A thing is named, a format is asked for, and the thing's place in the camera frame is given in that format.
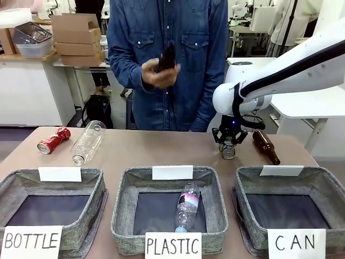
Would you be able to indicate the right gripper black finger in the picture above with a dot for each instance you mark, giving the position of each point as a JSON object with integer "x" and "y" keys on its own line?
{"x": 217, "y": 136}
{"x": 241, "y": 137}

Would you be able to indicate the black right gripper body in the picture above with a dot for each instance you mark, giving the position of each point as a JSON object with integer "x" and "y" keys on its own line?
{"x": 229, "y": 124}

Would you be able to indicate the silver green tin can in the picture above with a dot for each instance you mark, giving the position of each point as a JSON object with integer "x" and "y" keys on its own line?
{"x": 229, "y": 153}

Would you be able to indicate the black handheld object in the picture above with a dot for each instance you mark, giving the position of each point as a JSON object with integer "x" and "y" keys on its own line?
{"x": 167, "y": 59}

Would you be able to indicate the person's right forearm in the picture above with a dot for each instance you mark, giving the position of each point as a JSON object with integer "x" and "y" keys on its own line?
{"x": 124, "y": 70}

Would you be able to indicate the person's left forearm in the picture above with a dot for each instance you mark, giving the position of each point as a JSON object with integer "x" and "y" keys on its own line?
{"x": 208, "y": 108}

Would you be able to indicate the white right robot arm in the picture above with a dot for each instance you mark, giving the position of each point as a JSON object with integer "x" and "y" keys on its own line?
{"x": 291, "y": 70}

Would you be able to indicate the grey fabric basket plastic label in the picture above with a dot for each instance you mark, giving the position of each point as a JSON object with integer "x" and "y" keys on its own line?
{"x": 129, "y": 199}

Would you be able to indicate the grey fabric basket can label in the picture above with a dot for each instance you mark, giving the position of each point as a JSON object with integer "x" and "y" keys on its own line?
{"x": 334, "y": 194}

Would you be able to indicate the white paper sign CAN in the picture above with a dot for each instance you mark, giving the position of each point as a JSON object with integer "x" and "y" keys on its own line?
{"x": 296, "y": 242}

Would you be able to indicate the grey fabric basket bottle label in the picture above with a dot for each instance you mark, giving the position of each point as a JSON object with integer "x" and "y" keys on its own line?
{"x": 89, "y": 194}

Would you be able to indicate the crushed red soda can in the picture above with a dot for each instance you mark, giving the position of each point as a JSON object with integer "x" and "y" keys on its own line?
{"x": 54, "y": 141}

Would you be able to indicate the person's right hand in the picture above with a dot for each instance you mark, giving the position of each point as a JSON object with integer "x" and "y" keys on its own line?
{"x": 159, "y": 76}

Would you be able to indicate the brown glass bottle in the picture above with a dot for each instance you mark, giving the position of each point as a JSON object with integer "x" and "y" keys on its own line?
{"x": 265, "y": 144}

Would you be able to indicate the blank white card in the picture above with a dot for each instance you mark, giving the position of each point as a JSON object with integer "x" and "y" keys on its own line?
{"x": 59, "y": 174}
{"x": 280, "y": 170}
{"x": 172, "y": 172}

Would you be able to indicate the white side table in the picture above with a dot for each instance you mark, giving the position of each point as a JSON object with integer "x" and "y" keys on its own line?
{"x": 310, "y": 108}

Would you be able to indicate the crushed clear plastic bottle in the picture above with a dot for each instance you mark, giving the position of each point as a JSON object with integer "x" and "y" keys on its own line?
{"x": 187, "y": 206}

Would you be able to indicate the background white metal table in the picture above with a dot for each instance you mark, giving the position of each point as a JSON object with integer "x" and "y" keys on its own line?
{"x": 248, "y": 35}

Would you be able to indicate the person in denim shirt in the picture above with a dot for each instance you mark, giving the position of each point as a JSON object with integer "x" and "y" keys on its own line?
{"x": 188, "y": 35}

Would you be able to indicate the white paper sign PLASTIC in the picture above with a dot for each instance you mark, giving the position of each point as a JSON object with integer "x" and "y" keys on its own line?
{"x": 173, "y": 245}

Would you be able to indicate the black backpack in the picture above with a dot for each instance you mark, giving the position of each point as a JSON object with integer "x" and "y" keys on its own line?
{"x": 98, "y": 110}

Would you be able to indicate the background person's legs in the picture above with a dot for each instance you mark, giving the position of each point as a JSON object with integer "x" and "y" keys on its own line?
{"x": 101, "y": 78}

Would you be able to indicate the clear glass bottle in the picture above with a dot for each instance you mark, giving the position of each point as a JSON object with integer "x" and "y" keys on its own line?
{"x": 87, "y": 143}

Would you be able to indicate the flat cardboard box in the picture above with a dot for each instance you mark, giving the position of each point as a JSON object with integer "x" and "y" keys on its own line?
{"x": 82, "y": 59}
{"x": 78, "y": 48}

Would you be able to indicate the large open cardboard box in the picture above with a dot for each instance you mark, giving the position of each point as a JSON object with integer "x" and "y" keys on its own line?
{"x": 76, "y": 28}

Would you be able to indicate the white cabinet counter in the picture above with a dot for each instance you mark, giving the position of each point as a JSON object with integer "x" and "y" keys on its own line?
{"x": 29, "y": 89}

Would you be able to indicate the clear plastic container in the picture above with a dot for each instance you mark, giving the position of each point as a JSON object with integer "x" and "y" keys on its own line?
{"x": 33, "y": 40}

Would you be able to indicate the white paper sign BOTTLE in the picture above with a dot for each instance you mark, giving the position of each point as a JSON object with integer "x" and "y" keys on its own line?
{"x": 31, "y": 241}

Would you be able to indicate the small brown cardboard box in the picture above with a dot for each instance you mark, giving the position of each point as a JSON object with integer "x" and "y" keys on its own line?
{"x": 6, "y": 40}

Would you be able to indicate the white foam sheet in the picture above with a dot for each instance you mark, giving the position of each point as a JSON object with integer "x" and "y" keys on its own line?
{"x": 14, "y": 16}

